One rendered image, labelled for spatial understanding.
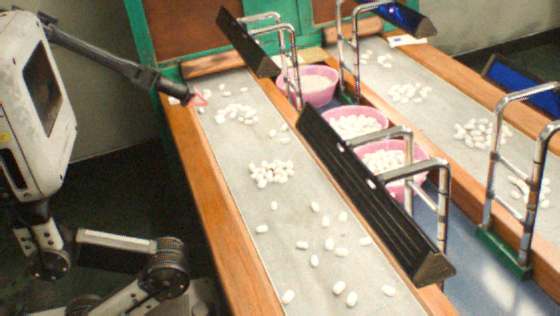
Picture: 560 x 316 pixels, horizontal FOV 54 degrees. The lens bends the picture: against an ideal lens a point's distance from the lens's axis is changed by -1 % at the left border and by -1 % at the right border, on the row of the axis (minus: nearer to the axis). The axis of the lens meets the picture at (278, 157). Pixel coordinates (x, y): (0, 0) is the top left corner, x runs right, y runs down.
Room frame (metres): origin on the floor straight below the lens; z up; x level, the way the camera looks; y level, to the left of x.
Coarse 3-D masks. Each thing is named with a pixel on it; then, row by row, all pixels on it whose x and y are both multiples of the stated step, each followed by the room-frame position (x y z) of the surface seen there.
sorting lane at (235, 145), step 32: (256, 96) 2.09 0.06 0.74; (224, 128) 1.85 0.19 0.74; (256, 128) 1.81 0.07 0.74; (288, 128) 1.78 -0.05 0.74; (224, 160) 1.62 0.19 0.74; (256, 160) 1.59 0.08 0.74; (288, 160) 1.56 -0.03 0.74; (256, 192) 1.41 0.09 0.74; (288, 192) 1.38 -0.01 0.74; (320, 192) 1.36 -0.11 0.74; (256, 224) 1.25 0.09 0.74; (288, 224) 1.23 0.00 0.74; (320, 224) 1.21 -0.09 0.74; (352, 224) 1.19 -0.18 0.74; (288, 256) 1.10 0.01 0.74; (320, 256) 1.08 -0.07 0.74; (352, 256) 1.06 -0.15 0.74; (288, 288) 0.98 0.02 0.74; (320, 288) 0.97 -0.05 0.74; (352, 288) 0.95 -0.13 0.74
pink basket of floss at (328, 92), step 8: (288, 72) 2.23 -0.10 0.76; (304, 72) 2.25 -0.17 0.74; (320, 72) 2.23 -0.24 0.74; (328, 72) 2.20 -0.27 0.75; (336, 72) 2.14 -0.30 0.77; (280, 80) 2.18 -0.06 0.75; (336, 80) 2.06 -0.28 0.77; (280, 88) 2.07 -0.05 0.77; (328, 88) 2.02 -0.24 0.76; (296, 96) 2.02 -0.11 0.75; (304, 96) 2.01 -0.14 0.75; (312, 96) 2.01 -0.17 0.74; (320, 96) 2.02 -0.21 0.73; (328, 96) 2.04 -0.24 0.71; (296, 104) 2.04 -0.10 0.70; (312, 104) 2.05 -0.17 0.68; (320, 104) 2.03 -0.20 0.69
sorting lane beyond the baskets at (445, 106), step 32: (352, 64) 2.27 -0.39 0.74; (416, 64) 2.17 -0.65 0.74; (384, 96) 1.92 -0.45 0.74; (416, 96) 1.88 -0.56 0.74; (448, 96) 1.85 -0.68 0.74; (448, 128) 1.62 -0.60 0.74; (512, 128) 1.56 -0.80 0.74; (480, 160) 1.40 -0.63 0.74; (512, 160) 1.38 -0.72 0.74; (544, 224) 1.07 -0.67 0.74
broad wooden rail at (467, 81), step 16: (384, 32) 2.52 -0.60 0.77; (400, 32) 2.50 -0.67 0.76; (400, 48) 2.33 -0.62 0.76; (416, 48) 2.28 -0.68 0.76; (432, 48) 2.26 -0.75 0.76; (432, 64) 2.09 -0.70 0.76; (448, 64) 2.07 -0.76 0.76; (448, 80) 1.95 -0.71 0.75; (464, 80) 1.91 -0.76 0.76; (480, 80) 1.89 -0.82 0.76; (480, 96) 1.77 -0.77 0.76; (496, 96) 1.75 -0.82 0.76; (512, 112) 1.62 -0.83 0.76; (528, 112) 1.61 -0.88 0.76; (528, 128) 1.51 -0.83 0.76
